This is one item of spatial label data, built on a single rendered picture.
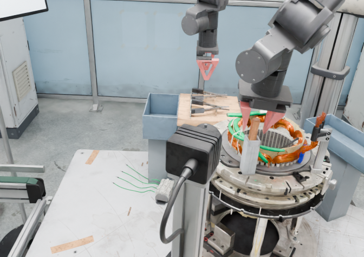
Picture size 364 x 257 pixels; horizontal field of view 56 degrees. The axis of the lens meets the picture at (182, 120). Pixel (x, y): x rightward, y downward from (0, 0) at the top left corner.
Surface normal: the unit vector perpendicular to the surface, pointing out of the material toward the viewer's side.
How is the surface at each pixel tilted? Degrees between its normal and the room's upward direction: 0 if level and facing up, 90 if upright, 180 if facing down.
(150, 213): 0
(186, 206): 90
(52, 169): 0
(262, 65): 92
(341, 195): 90
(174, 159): 90
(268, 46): 29
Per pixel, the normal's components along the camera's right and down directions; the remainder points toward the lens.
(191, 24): -0.61, 0.40
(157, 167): -0.04, 0.48
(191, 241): -0.42, 0.42
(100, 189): 0.04, -0.87
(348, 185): 0.41, 0.46
